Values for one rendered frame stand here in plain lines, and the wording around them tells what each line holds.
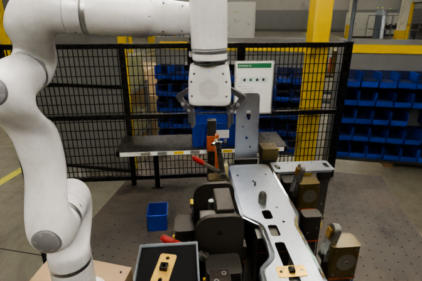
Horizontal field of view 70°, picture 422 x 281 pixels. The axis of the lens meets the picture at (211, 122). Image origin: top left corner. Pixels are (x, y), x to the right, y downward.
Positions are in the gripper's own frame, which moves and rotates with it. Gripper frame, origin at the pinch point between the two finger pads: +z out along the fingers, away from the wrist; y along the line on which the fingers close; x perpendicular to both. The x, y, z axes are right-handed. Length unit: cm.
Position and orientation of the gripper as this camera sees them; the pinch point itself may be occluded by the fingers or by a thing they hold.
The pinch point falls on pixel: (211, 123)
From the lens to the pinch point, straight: 76.1
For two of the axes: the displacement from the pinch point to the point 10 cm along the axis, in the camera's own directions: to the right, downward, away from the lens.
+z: 0.2, 9.4, 3.4
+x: 1.2, -3.4, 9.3
